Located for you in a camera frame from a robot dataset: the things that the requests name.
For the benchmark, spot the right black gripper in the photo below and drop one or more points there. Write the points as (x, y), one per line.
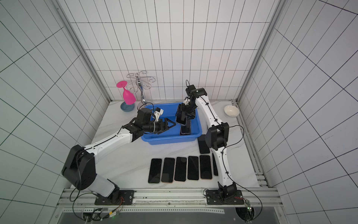
(183, 120)

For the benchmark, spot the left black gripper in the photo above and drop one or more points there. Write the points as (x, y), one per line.
(163, 128)

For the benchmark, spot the black phone stack top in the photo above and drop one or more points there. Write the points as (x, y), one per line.
(203, 148)

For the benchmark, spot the black phone stack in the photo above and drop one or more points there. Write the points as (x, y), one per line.
(203, 148)
(181, 118)

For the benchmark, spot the black phone removed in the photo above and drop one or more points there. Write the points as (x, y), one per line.
(205, 167)
(168, 170)
(180, 169)
(193, 168)

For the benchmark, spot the pale green cased phone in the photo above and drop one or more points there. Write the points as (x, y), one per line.
(155, 170)

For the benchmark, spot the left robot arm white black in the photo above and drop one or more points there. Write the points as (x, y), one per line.
(80, 166)

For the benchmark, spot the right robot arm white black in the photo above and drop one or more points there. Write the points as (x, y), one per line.
(216, 138)

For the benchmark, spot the blue plastic storage box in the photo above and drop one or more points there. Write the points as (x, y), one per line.
(173, 135)

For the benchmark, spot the blue grey saucer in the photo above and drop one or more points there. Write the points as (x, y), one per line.
(127, 108)

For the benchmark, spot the pink wine glass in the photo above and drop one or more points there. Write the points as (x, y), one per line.
(128, 97)

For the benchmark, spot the white bowl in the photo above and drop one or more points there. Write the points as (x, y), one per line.
(231, 111)

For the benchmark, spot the left electronics board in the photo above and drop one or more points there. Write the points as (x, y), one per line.
(99, 215)

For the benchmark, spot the electronics board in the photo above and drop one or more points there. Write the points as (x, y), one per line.
(246, 213)
(99, 215)

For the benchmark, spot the right electronics board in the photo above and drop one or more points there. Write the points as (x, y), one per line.
(246, 213)

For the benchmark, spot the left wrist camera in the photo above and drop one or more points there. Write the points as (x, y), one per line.
(146, 115)

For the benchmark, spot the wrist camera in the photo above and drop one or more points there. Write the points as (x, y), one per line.
(192, 94)
(146, 115)

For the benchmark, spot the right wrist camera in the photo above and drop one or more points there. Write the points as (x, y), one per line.
(192, 94)

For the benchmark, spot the silver wire glass rack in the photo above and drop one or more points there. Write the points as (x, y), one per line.
(141, 82)

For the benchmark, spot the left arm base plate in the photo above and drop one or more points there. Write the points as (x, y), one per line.
(117, 197)

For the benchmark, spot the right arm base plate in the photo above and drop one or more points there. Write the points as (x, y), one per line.
(214, 197)

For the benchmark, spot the aluminium mounting rail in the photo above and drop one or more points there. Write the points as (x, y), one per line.
(168, 200)

